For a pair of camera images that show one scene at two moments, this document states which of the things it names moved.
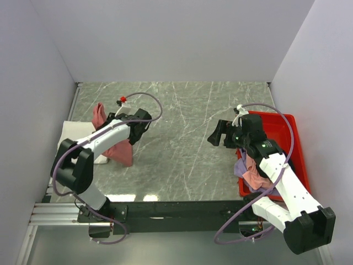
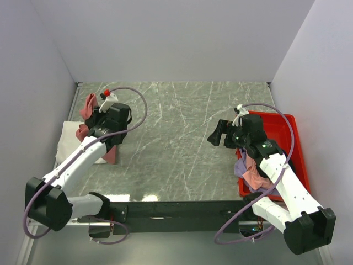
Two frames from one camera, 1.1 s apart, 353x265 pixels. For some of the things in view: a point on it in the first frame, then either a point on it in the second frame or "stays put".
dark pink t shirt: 122,154 → 90,105
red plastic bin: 277,128 stays put
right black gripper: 224,127 stays put
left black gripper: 110,117 → 92,121
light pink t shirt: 252,176 stays put
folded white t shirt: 76,131 stays put
